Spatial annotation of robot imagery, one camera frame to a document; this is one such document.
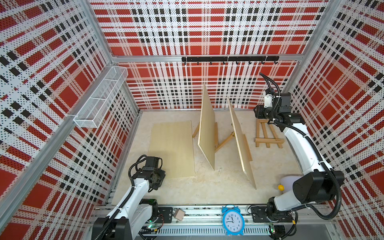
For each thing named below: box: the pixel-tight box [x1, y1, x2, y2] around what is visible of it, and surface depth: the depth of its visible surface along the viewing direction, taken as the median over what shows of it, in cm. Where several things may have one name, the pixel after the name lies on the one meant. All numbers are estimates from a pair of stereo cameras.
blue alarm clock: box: [221, 204, 245, 236], surface depth 72 cm
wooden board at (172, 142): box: [147, 120, 195, 179], surface depth 101 cm
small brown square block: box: [173, 208, 186, 221], surface depth 75 cm
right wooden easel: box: [243, 134, 253, 161], surface depth 102 cm
